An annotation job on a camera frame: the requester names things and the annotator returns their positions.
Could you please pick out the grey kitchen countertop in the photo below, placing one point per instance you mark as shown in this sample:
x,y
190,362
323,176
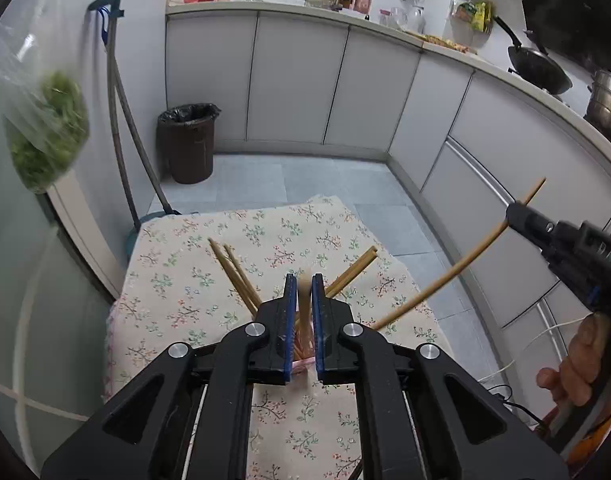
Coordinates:
x,y
435,45

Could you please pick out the blue mop hook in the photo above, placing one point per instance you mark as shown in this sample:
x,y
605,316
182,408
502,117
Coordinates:
x,y
108,10

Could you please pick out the black range hood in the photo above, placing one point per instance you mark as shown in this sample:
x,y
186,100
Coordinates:
x,y
575,5

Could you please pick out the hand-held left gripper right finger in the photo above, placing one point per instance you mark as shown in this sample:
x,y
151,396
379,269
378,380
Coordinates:
x,y
319,330

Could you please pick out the dark trash bin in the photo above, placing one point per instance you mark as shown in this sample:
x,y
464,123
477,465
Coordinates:
x,y
188,145

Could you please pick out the yellow green package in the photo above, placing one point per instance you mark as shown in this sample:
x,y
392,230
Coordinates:
x,y
478,15

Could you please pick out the grey kitchen cabinets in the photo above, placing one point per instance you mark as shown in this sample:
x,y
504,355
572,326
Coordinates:
x,y
295,80

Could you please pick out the person's right hand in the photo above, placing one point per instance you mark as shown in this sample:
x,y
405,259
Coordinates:
x,y
583,365

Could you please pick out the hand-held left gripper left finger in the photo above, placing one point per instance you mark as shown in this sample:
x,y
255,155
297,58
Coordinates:
x,y
287,330

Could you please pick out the wooden chopstick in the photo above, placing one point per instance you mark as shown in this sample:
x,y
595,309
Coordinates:
x,y
358,260
435,287
240,270
353,276
230,275

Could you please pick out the steel pot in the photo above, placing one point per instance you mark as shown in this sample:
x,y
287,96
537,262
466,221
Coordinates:
x,y
608,100

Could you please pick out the floral tablecloth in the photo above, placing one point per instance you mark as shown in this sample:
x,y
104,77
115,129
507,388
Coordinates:
x,y
185,280

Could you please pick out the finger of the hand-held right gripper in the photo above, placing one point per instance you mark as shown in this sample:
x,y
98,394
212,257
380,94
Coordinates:
x,y
528,225

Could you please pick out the black wok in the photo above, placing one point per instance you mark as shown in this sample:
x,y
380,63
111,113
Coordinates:
x,y
538,67

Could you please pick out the glass jar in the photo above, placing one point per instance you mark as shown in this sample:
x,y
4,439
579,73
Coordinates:
x,y
416,19
393,17

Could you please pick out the metal mop pole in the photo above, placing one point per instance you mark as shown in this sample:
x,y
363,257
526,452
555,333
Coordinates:
x,y
119,150
143,155

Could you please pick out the plastic bag of greens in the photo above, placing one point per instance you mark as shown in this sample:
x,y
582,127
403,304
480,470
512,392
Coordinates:
x,y
48,125

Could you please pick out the glass sliding door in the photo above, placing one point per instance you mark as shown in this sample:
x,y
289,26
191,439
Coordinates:
x,y
30,310

